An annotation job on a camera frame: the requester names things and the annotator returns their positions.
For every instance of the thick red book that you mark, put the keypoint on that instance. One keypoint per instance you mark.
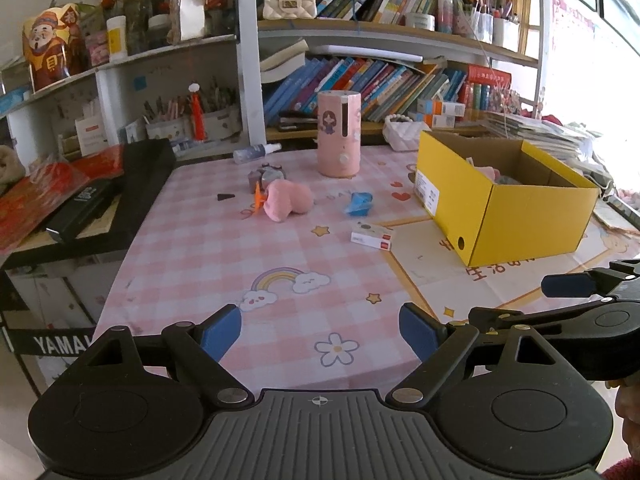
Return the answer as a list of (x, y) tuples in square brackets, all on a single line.
[(490, 77)]

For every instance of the orange white carton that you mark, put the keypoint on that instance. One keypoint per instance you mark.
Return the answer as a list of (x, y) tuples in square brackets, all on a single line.
[(440, 107), (440, 121)]

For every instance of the clear pen cup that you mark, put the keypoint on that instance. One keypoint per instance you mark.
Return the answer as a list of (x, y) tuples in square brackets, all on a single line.
[(481, 25)]

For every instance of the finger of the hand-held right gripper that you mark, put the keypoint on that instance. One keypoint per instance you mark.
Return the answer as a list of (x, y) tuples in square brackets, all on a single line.
[(500, 316), (567, 285)]

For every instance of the white quilted handbag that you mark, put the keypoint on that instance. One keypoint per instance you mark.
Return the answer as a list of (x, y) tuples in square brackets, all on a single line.
[(405, 135)]

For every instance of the person's right forearm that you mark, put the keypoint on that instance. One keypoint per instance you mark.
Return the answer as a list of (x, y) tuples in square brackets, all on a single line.
[(630, 430)]

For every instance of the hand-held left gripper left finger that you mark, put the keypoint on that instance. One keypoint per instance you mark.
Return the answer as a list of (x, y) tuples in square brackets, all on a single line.
[(222, 330)]

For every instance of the pink plush pig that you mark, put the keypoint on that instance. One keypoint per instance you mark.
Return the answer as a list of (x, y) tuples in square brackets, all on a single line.
[(287, 200)]

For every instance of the pink wall poster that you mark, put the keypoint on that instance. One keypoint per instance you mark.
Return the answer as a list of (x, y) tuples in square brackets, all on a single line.
[(570, 35)]

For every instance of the grey toy car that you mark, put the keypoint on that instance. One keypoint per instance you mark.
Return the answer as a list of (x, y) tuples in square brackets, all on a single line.
[(267, 177)]

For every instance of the white pen holder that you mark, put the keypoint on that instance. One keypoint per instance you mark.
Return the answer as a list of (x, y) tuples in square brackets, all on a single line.
[(167, 130)]

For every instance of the yellow cardboard box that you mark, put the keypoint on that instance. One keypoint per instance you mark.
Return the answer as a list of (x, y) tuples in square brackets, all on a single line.
[(525, 220)]

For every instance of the pink cylindrical humidifier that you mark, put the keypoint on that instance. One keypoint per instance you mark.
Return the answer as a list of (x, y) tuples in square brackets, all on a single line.
[(340, 145)]

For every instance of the white paper bag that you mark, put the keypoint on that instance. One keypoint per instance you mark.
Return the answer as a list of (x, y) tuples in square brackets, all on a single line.
[(192, 10)]

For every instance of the small white box red label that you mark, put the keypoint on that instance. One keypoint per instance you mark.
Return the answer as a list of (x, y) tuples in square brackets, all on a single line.
[(372, 236)]

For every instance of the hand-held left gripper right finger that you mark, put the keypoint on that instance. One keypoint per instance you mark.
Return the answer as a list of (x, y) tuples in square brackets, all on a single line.
[(417, 332)]

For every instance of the small blue toy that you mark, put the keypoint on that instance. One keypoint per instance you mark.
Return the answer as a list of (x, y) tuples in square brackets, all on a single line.
[(359, 204)]

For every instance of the small black triangular piece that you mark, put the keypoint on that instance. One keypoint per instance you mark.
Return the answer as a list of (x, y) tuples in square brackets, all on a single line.
[(226, 196)]

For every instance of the black slim case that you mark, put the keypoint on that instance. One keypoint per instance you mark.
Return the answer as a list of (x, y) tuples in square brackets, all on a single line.
[(82, 207)]

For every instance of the pink checked tablecloth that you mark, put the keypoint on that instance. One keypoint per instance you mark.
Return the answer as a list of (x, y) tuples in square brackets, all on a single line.
[(225, 260)]

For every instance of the pastel gradient bottle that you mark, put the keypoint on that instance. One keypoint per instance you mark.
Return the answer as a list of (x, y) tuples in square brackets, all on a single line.
[(445, 10)]

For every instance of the grey pen holder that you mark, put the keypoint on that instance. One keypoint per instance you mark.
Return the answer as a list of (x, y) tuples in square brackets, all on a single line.
[(220, 125)]

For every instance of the white curved side shelf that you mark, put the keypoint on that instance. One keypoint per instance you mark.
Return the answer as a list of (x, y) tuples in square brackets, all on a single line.
[(165, 55)]

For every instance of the white bookshelf frame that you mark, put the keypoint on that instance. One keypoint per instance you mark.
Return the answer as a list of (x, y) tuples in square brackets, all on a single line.
[(247, 60)]

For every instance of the red packet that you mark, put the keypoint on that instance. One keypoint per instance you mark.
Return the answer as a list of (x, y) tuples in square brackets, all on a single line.
[(35, 200)]

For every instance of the white card red label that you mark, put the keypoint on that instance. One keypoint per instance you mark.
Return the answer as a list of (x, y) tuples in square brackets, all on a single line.
[(91, 135)]

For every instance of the red tassel ornament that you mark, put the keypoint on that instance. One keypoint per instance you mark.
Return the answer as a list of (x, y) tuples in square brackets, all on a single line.
[(198, 115)]

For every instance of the stack of papers and magazines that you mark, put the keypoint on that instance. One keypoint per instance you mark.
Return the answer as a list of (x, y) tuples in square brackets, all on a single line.
[(540, 132)]

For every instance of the white pen cup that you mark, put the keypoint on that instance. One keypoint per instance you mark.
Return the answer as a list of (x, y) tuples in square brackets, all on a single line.
[(506, 35)]

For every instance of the white jar yellow label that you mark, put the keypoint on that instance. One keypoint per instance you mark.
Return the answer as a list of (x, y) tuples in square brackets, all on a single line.
[(116, 37)]

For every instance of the fortune god figurine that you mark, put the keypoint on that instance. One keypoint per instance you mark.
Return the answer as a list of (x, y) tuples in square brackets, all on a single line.
[(52, 50)]

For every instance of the row of leaning colourful books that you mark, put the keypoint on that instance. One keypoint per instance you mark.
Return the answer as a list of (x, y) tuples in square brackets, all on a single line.
[(380, 82)]

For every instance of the beige plush toy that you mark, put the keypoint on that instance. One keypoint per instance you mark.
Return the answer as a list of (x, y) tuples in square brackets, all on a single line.
[(10, 170)]

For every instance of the small spray bottle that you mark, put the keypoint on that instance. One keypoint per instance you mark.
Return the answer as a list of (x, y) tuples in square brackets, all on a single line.
[(252, 152)]

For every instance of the white tape roll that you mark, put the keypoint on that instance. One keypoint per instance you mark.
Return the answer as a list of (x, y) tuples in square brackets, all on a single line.
[(420, 22)]

